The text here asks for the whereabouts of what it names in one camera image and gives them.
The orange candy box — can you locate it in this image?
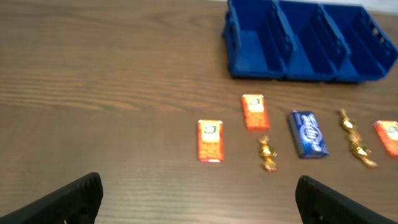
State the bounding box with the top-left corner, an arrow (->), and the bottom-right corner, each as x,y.
241,93 -> 271,131
197,119 -> 225,163
372,119 -> 398,159

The blue candy pack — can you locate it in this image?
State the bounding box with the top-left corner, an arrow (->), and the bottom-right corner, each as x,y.
287,110 -> 330,160

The blue tray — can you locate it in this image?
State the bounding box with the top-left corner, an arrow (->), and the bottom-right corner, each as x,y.
221,0 -> 398,84

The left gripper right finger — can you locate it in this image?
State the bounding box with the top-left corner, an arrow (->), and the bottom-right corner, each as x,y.
294,175 -> 398,224

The gold candy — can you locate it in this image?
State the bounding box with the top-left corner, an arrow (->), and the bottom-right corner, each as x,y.
348,133 -> 379,169
257,134 -> 279,173
338,108 -> 360,135

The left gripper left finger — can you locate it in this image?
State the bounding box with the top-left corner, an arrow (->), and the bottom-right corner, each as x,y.
0,172 -> 104,224

